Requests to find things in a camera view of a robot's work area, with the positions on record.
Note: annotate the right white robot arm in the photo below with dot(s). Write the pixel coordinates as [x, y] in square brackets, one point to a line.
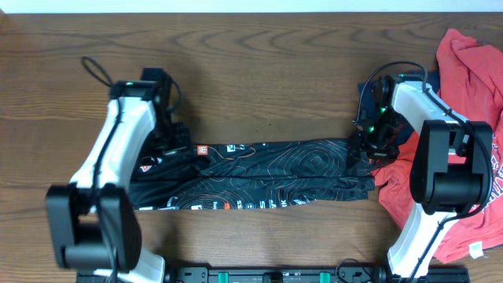
[450, 178]

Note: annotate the black orange-patterned jersey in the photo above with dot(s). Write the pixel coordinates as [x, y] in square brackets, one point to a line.
[250, 176]

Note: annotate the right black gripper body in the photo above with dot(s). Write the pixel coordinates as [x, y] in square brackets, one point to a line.
[379, 142]

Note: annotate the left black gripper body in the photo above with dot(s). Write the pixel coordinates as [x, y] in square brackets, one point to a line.
[168, 139]

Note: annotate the red printed t-shirt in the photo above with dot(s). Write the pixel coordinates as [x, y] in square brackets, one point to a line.
[470, 82]

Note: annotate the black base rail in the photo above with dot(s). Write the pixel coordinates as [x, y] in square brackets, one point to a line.
[349, 270]

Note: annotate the navy blue cloth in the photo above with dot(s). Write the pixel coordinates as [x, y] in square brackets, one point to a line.
[372, 117]

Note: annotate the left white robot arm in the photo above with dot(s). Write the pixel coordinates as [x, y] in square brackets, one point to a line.
[93, 226]

